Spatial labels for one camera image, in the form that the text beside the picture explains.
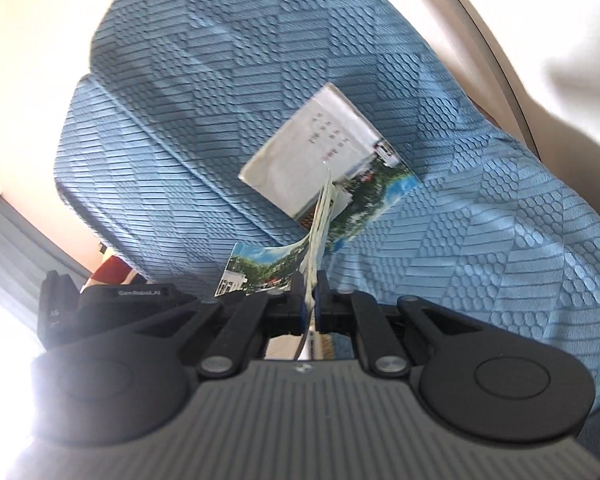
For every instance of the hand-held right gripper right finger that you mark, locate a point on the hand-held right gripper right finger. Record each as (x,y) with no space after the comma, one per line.
(337,317)

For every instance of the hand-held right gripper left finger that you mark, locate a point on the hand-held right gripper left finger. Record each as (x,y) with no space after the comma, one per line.
(285,317)

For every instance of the white photo cover booklet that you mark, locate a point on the white photo cover booklet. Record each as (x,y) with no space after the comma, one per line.
(310,160)
(260,270)

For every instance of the red cream black striped blanket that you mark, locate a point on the red cream black striped blanket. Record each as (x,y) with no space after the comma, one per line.
(112,270)

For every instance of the grey curtain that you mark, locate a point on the grey curtain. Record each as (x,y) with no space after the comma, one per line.
(20,250)

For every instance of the blue quilted sofa cover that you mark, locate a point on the blue quilted sofa cover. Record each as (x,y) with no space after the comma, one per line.
(480,235)

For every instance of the white sofa armrest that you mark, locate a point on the white sofa armrest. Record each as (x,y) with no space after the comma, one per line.
(555,35)

